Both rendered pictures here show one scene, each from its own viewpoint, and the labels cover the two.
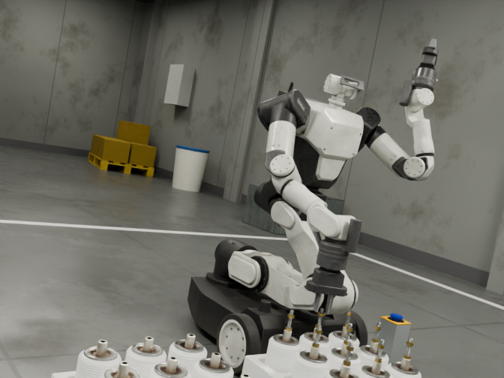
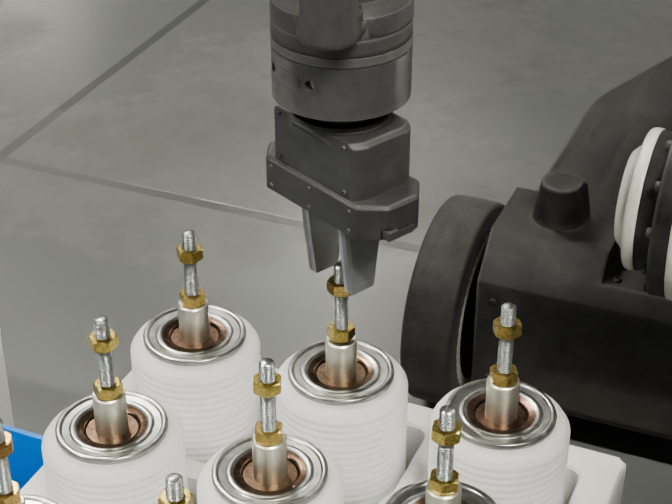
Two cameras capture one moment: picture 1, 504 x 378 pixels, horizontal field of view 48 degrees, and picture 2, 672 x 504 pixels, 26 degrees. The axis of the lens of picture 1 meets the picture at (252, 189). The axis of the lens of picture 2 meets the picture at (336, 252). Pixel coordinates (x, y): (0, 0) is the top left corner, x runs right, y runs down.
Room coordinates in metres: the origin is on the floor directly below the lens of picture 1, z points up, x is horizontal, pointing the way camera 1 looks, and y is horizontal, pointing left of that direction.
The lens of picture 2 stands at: (1.24, -0.99, 0.87)
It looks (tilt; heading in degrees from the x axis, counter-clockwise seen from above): 32 degrees down; 60
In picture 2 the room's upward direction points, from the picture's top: straight up
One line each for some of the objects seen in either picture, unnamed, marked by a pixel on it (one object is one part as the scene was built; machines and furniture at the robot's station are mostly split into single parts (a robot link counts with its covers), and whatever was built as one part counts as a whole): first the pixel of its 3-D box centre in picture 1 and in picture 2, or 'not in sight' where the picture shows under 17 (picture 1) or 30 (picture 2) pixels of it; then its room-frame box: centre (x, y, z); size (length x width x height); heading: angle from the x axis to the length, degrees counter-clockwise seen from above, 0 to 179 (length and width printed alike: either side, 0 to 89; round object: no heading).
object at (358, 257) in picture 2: (331, 302); (364, 252); (1.66, -0.29, 0.36); 0.03 x 0.02 x 0.06; 10
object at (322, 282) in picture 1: (329, 271); (344, 116); (1.66, -0.27, 0.45); 0.13 x 0.10 x 0.12; 100
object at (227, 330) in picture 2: (286, 340); (194, 335); (1.59, -0.18, 0.25); 0.08 x 0.08 x 0.01
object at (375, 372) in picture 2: (316, 337); (341, 372); (1.66, -0.27, 0.25); 0.08 x 0.08 x 0.01
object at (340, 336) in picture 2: not in sight; (341, 330); (1.66, -0.27, 0.29); 0.02 x 0.02 x 0.01; 60
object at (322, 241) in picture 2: (316, 301); (319, 225); (1.66, -0.25, 0.36); 0.03 x 0.02 x 0.06; 10
